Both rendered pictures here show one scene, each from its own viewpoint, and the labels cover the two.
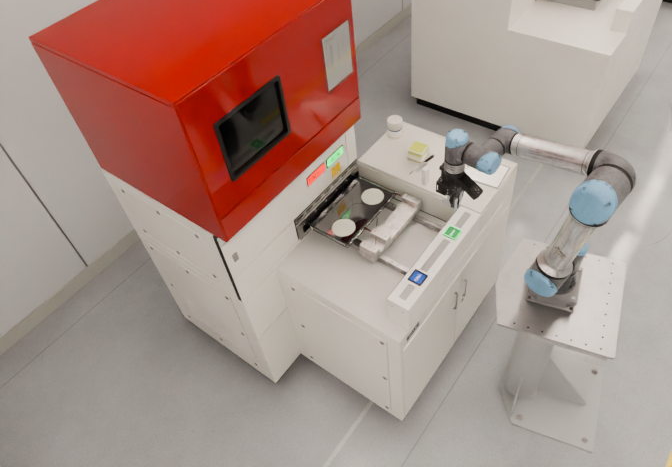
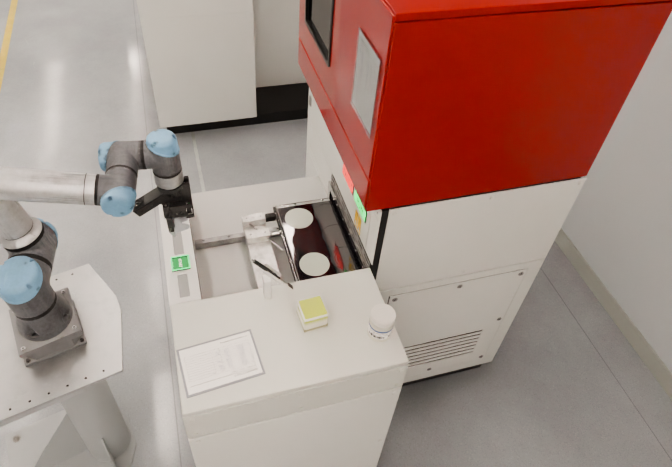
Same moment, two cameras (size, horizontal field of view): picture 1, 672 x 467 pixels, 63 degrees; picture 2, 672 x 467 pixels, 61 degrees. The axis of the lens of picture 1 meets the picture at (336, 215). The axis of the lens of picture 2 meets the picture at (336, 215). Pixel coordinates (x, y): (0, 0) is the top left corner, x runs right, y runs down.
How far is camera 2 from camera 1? 2.61 m
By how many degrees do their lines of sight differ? 72
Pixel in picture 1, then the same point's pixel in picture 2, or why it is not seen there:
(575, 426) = (31, 444)
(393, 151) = (350, 308)
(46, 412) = not seen: hidden behind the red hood
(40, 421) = not seen: hidden behind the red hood
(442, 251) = (174, 242)
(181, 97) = not seen: outside the picture
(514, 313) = (77, 282)
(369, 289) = (226, 213)
